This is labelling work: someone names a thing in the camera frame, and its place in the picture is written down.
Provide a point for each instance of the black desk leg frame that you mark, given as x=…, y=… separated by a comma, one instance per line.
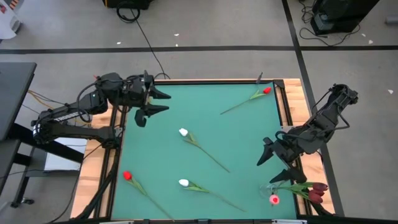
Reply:
x=46, y=145

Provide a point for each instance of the pink artificial tulip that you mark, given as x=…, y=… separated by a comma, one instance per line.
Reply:
x=274, y=199

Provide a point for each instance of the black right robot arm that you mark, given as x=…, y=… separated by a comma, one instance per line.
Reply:
x=326, y=118

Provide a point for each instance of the wooden table border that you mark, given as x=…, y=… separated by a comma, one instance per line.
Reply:
x=91, y=177

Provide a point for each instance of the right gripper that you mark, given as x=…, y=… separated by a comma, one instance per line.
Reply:
x=289, y=149

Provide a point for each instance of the dark red artificial tulip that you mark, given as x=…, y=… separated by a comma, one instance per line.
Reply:
x=315, y=197
x=320, y=186

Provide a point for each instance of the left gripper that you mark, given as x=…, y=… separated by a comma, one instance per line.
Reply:
x=135, y=90

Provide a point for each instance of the clear glass vase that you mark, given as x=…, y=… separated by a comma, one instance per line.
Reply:
x=266, y=190

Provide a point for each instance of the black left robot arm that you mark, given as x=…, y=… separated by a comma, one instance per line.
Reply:
x=93, y=102

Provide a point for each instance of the black desk top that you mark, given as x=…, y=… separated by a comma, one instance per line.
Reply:
x=15, y=93

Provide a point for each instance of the green table mat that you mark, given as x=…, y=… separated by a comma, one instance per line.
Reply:
x=242, y=149

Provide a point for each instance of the white floor object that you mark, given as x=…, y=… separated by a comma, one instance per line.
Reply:
x=7, y=28

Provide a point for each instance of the white artificial tulip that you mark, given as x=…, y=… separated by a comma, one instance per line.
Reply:
x=183, y=132
x=183, y=182

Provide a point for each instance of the silver extrusion bar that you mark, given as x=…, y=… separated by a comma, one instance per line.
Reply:
x=289, y=221
x=118, y=222

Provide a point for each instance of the small grey frame bracket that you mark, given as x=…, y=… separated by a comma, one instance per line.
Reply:
x=259, y=78
x=145, y=76

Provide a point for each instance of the black floor box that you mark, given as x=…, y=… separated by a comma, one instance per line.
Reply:
x=124, y=3

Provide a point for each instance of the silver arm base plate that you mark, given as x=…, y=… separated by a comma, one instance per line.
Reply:
x=287, y=129
x=119, y=132

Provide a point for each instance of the black diagonal frame strut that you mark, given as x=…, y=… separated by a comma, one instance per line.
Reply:
x=99, y=194
x=325, y=211

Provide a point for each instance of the black equipment case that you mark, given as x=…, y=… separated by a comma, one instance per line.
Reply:
x=342, y=15

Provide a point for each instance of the white box beside table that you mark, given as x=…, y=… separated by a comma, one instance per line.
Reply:
x=62, y=161

